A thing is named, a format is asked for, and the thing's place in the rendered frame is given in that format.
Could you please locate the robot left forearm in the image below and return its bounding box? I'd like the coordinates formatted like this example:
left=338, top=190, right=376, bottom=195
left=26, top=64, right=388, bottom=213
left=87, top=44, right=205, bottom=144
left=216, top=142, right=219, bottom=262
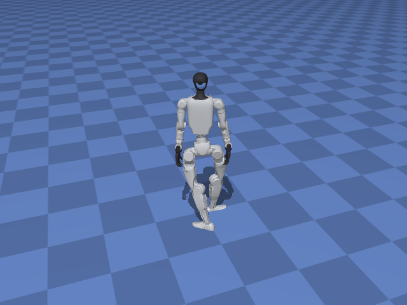
left=175, top=122, right=184, bottom=149

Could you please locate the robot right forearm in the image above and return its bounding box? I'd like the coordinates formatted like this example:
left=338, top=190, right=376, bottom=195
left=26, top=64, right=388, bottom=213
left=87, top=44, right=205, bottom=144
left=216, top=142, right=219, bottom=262
left=221, top=121, right=232, bottom=148

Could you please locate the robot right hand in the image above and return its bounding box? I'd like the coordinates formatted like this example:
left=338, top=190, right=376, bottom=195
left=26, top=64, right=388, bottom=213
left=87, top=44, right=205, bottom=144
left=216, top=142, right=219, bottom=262
left=223, top=144, right=231, bottom=165

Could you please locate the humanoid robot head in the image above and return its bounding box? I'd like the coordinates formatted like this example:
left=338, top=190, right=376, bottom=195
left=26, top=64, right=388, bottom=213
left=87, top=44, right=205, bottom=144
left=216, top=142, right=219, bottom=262
left=192, top=72, right=208, bottom=100

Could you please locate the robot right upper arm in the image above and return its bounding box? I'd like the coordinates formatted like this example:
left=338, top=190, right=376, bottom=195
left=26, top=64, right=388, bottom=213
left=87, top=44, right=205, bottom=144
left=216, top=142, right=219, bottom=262
left=212, top=98, right=226, bottom=129

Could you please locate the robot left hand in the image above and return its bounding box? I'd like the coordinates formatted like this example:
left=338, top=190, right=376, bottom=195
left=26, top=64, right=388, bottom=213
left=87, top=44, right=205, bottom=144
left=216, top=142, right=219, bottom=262
left=175, top=146, right=183, bottom=167

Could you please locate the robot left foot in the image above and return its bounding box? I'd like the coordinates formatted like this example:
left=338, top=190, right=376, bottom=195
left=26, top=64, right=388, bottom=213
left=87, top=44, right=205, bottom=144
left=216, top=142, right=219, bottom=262
left=192, top=221, right=215, bottom=231

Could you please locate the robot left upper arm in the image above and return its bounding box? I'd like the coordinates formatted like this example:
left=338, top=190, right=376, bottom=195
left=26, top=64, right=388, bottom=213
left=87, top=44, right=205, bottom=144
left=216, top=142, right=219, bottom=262
left=177, top=98, right=188, bottom=130

